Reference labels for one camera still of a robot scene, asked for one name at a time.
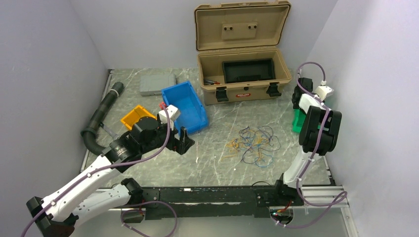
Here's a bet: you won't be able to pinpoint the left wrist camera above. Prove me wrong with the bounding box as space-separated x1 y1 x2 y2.
158 102 181 127

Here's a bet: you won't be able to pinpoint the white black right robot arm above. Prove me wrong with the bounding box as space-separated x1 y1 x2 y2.
283 78 342 189

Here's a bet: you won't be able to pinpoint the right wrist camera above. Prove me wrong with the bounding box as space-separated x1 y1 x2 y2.
313 81 334 101

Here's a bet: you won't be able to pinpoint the yellow wires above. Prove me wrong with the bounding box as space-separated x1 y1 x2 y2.
220 129 272 162

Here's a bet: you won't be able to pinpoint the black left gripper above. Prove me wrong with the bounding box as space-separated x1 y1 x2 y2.
140 117 194 154

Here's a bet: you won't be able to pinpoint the green plastic bin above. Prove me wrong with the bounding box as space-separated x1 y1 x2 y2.
292 95 324 133

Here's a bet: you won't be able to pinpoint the black tray in toolbox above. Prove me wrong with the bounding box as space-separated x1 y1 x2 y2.
222 58 275 83

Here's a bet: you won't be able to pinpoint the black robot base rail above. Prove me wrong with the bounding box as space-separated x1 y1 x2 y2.
122 185 304 220

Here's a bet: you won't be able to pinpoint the yellow plastic bin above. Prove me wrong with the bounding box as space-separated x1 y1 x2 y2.
120 105 156 131

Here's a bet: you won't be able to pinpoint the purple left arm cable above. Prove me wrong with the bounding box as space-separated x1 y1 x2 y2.
20 106 171 237

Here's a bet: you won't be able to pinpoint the black corrugated hose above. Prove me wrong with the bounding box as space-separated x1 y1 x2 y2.
81 81 125 156

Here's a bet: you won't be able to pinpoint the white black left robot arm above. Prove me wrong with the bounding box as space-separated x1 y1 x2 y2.
26 117 195 237

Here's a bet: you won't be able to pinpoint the tools inside toolbox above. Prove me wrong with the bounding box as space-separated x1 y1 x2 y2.
203 79 221 85

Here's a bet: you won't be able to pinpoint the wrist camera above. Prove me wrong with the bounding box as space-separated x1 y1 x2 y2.
158 102 181 127
313 81 334 101

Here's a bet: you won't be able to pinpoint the tan open toolbox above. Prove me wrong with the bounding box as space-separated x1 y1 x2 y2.
194 0 292 105

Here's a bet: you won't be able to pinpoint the grey plastic case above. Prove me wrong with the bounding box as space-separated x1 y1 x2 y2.
139 73 177 96

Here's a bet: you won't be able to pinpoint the blue wires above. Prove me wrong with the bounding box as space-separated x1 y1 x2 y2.
240 129 274 168

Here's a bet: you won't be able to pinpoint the blue plastic bin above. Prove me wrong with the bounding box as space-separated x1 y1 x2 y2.
161 80 209 134

